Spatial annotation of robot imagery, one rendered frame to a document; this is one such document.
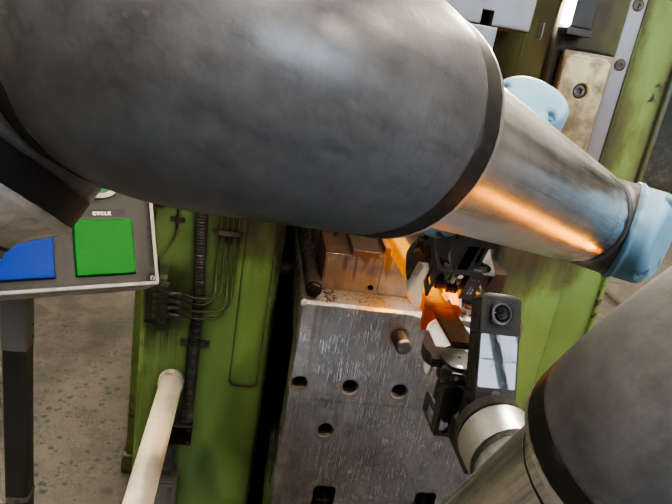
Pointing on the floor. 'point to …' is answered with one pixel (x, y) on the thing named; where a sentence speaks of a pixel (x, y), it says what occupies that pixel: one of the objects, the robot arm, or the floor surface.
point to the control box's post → (18, 395)
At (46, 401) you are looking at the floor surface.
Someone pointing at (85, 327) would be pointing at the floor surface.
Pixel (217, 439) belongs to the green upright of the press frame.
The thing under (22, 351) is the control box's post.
